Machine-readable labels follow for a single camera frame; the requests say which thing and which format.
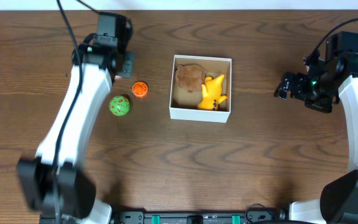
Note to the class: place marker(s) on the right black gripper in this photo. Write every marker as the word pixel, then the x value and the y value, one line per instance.
pixel 301 79

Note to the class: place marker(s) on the brown plush toy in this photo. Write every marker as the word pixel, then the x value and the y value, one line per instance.
pixel 190 77

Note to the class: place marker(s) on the green number ball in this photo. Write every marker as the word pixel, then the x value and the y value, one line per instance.
pixel 119 105

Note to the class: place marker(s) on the orange ribbed round toy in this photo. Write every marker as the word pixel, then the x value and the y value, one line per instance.
pixel 140 89

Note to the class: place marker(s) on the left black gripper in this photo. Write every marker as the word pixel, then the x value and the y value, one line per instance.
pixel 126 65

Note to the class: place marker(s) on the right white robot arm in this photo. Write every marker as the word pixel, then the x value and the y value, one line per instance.
pixel 338 202

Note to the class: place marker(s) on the white cardboard box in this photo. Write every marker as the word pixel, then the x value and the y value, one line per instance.
pixel 183 104

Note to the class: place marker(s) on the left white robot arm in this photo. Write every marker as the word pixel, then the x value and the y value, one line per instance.
pixel 54 182

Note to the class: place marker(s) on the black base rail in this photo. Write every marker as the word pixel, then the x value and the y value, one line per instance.
pixel 258 215

